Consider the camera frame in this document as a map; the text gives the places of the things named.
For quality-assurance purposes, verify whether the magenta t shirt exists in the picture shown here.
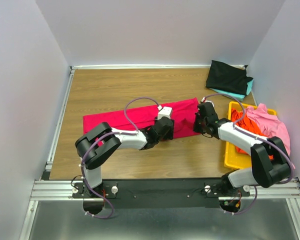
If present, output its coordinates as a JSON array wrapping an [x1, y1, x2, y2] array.
[[83, 98, 199, 139]]

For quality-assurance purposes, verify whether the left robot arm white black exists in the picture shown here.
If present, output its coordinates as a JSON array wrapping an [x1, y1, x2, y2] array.
[[74, 116, 175, 198]]

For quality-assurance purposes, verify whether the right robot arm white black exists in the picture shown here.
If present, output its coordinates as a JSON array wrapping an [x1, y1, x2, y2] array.
[[193, 102, 294, 196]]

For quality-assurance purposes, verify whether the orange t shirt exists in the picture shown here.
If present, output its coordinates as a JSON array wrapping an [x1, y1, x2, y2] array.
[[230, 108, 275, 160]]

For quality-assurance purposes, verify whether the folded teal t shirt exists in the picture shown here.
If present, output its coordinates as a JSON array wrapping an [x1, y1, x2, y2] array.
[[210, 80, 254, 102]]

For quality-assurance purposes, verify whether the yellow plastic bin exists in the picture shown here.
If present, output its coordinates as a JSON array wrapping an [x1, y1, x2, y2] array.
[[224, 101, 278, 171]]

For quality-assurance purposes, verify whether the folded black t shirt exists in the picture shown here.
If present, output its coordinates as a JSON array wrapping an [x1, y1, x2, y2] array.
[[205, 60, 253, 96]]

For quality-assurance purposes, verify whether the light pink t shirt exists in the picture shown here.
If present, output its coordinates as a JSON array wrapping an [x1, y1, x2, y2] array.
[[245, 103, 291, 156]]

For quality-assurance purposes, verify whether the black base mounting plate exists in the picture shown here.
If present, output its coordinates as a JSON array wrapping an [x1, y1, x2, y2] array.
[[72, 178, 251, 216]]

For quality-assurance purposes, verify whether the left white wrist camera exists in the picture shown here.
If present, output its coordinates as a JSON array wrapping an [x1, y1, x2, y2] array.
[[157, 105, 173, 120]]

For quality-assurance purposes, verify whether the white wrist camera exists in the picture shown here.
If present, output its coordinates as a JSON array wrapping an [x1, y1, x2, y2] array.
[[200, 98, 214, 106], [157, 105, 173, 120]]

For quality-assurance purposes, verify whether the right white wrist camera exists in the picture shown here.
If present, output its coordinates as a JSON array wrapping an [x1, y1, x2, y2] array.
[[200, 98, 214, 106]]

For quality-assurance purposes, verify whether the aluminium frame rail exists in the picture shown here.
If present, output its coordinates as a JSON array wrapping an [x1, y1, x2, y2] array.
[[21, 66, 300, 240]]

